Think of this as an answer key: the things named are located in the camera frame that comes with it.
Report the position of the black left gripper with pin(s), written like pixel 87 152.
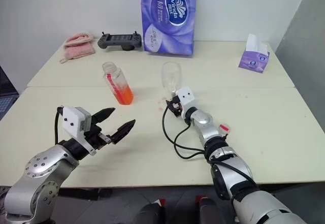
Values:
pixel 95 137

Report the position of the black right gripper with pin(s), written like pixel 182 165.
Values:
pixel 177 110

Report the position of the clear wine glass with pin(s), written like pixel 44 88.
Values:
pixel 171 78

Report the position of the bottle with orange liquid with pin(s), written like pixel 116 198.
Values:
pixel 124 95

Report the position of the red and white bottle cap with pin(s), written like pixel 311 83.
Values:
pixel 224 129

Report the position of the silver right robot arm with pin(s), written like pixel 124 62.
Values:
pixel 241 183

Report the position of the large purple tissue pack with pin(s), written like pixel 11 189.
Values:
pixel 167 28

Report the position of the grey handheld controller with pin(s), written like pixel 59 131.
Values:
pixel 119 41

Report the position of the pink towel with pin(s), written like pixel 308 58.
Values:
pixel 77 47

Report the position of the small purple tissue box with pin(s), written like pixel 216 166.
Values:
pixel 254 62

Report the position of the small red tab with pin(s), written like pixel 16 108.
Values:
pixel 162 202

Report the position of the dark rounded shape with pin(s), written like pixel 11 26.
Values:
pixel 151 215

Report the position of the dark laptop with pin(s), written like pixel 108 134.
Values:
pixel 5 99

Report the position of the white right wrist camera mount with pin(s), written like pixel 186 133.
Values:
pixel 186 98

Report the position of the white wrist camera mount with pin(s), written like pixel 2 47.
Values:
pixel 186 98
pixel 72 117

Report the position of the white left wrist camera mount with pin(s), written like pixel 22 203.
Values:
pixel 72 117

